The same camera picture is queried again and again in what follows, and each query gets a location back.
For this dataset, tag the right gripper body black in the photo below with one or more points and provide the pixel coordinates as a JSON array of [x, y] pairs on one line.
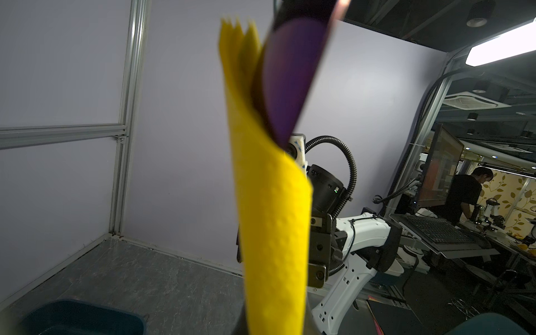
[[325, 256]]

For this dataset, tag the yellow paper napkin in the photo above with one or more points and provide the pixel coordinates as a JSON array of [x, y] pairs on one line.
[[273, 197]]

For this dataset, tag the purple metal spoon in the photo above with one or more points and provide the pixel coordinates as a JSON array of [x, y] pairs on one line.
[[289, 60]]

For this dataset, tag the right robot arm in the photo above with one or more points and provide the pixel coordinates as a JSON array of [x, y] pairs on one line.
[[353, 249]]

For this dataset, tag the black keyboard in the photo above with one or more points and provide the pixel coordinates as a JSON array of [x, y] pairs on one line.
[[435, 230]]

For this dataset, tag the person in black shirt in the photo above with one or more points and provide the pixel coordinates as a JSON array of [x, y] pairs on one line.
[[464, 192]]

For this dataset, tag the black computer monitor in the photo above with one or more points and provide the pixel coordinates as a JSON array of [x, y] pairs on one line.
[[439, 169]]

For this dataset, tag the teal plastic tray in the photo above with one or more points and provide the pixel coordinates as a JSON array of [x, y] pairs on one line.
[[80, 317]]

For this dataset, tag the ceiling light strip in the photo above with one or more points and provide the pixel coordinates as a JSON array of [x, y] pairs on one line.
[[515, 42]]

